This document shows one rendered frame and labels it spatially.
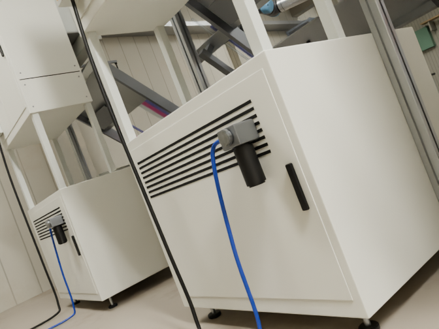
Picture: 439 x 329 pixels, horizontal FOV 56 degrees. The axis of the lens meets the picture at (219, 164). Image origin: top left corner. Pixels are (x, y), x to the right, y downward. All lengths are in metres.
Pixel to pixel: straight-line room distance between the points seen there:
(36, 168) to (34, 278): 0.98
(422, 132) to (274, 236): 0.46
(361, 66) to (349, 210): 0.37
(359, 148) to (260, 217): 0.27
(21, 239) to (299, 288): 3.29
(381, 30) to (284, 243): 0.59
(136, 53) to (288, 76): 4.45
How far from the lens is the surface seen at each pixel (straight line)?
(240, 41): 1.85
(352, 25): 1.76
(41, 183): 4.17
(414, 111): 1.15
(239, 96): 0.90
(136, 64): 5.17
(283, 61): 0.87
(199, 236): 1.18
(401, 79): 1.15
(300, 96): 0.86
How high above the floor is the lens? 0.43
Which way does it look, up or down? 1 degrees up
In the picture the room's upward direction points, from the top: 21 degrees counter-clockwise
